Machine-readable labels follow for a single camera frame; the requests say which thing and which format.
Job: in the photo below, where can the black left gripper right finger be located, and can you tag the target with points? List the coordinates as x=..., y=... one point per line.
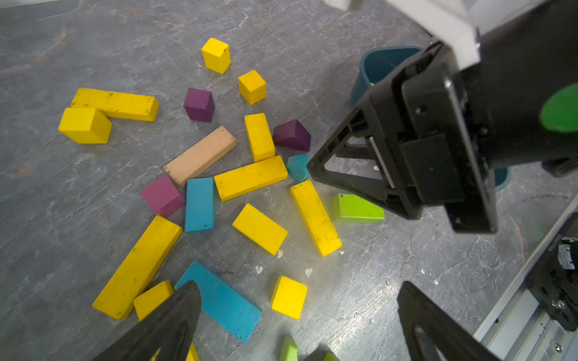
x=430, y=333

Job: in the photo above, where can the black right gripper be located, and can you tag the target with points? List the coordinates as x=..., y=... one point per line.
x=433, y=92

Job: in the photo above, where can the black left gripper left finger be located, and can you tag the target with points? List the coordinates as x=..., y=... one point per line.
x=167, y=333

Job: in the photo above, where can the short yellow rectangular block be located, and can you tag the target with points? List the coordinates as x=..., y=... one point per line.
x=259, y=137

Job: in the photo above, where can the yellow cube block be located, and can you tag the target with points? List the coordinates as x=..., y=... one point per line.
x=252, y=87
x=216, y=55

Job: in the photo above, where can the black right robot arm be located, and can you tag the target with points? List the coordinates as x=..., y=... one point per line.
x=522, y=94

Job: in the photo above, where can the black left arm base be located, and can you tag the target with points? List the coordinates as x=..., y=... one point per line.
x=553, y=280

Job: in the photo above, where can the purple triangular block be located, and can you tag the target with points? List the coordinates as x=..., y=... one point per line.
x=292, y=135

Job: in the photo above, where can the small teal block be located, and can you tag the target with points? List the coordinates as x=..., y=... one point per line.
x=297, y=167

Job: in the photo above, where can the large teal flat block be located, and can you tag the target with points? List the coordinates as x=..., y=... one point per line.
x=222, y=303

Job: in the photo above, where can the green rectangular block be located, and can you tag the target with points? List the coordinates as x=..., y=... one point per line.
x=354, y=209

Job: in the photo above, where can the teal plastic bin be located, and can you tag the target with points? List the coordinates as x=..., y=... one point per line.
x=384, y=67

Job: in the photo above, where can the green arch block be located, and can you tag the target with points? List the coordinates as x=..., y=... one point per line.
x=289, y=352

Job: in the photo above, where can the small yellow block front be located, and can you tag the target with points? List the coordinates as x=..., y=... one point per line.
x=288, y=297

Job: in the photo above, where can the teal upright block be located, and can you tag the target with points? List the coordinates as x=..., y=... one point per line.
x=200, y=210

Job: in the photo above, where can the flat yellow rectangular block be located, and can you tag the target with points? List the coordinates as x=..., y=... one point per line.
x=260, y=229

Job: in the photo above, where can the long yellow plank block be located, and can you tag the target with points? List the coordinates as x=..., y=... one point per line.
x=249, y=178

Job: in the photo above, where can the magenta purple cube block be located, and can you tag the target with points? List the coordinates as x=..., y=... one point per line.
x=163, y=197

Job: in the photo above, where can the tan long block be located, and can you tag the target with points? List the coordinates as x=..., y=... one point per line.
x=200, y=156

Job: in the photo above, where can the yellow chunky block far left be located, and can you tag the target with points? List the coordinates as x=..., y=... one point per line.
x=85, y=125

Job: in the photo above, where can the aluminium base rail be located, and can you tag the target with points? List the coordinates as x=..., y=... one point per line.
x=518, y=327

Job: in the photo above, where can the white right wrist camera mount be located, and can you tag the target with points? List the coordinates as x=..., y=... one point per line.
x=459, y=24

